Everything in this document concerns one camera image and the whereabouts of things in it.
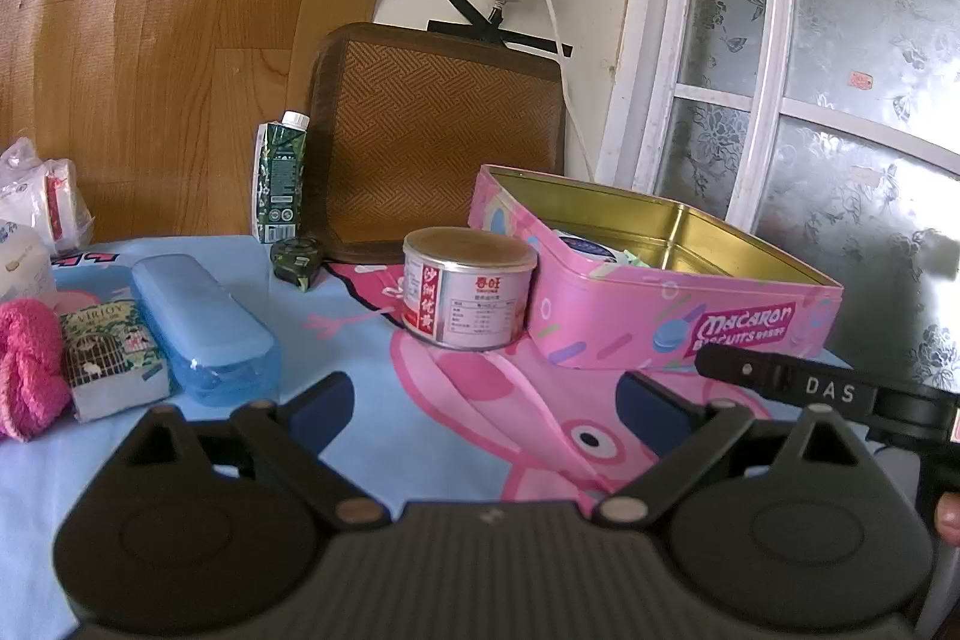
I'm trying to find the pink fluffy towel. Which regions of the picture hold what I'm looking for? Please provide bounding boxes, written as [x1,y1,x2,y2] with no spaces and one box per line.
[0,299,72,442]

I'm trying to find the blue printed blanket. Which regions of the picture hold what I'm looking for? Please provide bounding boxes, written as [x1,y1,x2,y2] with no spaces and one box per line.
[0,233,960,640]

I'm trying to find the clear plastic bag package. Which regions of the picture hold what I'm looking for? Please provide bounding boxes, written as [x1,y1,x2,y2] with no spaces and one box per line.
[0,137,97,259]

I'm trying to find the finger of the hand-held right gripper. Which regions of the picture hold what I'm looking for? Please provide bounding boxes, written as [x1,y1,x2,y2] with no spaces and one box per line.
[696,350,786,404]

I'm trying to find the pink biscuit tin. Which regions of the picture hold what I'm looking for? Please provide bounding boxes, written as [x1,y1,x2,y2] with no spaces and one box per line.
[469,164,845,375]

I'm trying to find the wood-grain wall sheet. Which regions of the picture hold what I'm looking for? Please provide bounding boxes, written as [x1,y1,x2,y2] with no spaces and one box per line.
[0,0,410,244]

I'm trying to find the white blue packet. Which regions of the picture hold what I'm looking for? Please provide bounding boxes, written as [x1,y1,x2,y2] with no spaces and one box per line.
[555,227,635,266]

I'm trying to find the green drink carton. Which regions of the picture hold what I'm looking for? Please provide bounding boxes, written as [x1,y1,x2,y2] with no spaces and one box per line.
[253,111,311,245]

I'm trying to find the white tissue pack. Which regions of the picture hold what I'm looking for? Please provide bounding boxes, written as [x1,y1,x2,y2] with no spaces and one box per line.
[0,220,57,307]

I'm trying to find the small patterned white box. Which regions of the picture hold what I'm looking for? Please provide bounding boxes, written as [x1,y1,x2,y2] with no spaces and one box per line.
[58,301,173,423]

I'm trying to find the round can with red label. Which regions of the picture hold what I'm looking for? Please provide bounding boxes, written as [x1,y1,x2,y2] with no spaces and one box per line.
[401,226,539,352]

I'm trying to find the blue plastic case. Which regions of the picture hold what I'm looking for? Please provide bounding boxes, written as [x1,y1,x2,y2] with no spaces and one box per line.
[131,254,284,407]

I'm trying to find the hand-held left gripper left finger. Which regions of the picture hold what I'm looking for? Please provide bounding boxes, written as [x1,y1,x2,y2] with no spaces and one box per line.
[105,372,391,530]

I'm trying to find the white framed glass door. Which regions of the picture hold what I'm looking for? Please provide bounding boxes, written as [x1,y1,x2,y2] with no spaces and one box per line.
[596,0,960,416]

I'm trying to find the person's right hand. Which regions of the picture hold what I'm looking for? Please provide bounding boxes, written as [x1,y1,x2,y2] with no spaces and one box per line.
[934,490,960,545]

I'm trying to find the white power cable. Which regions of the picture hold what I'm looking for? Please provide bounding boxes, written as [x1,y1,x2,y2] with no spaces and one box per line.
[529,0,605,180]

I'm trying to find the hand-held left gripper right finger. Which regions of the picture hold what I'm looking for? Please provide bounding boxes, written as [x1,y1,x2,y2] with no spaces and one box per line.
[592,372,875,527]

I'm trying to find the brown woven chair cushion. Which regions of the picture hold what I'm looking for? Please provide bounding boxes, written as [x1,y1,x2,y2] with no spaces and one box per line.
[302,21,569,266]

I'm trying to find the green black tape measure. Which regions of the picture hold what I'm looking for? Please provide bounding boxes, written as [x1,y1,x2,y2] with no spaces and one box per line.
[270,237,325,295]

